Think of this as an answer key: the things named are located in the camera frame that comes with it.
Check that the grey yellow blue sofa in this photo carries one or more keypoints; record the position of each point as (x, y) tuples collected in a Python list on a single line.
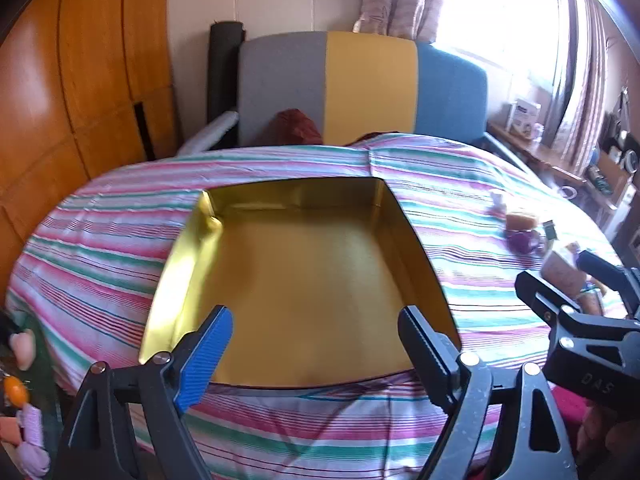
[(370, 85)]

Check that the maroon cushion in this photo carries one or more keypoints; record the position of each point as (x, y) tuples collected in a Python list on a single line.
[(297, 127)]

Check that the cluttered shelf unit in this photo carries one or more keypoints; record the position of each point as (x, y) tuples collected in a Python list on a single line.
[(615, 160)]

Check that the striped pink curtain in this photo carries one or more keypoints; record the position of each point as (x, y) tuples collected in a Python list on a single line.
[(585, 70)]

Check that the orange ribbed hair curler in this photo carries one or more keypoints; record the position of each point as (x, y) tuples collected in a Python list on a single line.
[(10, 430)]

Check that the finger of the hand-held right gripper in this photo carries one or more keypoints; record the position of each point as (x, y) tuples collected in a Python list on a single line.
[(617, 280), (537, 292)]

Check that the white carton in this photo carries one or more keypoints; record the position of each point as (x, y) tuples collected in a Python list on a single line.
[(525, 117)]

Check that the gold tin box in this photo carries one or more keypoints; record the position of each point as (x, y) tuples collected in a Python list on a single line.
[(310, 280)]

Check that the dark red garment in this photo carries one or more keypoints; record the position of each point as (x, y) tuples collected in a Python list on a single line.
[(375, 137)]

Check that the wooden desk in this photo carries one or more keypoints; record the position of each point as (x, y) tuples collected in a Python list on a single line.
[(550, 160)]

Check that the small bottle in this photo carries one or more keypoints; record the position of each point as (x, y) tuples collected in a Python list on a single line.
[(538, 132)]

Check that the black rolled mat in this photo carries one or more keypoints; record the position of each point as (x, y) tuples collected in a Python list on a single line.
[(225, 70)]

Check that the yellow sock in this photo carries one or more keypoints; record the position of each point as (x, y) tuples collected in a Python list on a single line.
[(521, 222)]

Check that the striped tablecloth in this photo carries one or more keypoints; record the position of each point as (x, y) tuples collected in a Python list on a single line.
[(125, 240)]

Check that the pink knob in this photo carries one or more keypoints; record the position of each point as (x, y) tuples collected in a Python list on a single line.
[(24, 347)]

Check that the tangerine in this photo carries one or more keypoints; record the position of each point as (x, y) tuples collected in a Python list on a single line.
[(13, 391)]

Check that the dark green side table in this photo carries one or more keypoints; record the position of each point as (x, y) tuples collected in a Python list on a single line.
[(45, 365)]

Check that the wooden wardrobe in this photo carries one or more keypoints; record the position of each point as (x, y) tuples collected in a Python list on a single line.
[(75, 85)]

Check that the pink hair roller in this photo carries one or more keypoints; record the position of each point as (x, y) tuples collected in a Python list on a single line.
[(32, 440)]

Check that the person's right hand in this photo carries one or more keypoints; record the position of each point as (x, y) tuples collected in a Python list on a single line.
[(610, 445)]

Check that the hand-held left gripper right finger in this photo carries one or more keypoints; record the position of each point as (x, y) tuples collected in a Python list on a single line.
[(425, 355)]

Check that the person's red clothing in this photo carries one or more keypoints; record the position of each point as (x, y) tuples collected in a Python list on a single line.
[(570, 399)]

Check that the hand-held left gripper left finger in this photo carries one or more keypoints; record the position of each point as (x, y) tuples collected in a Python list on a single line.
[(207, 355)]

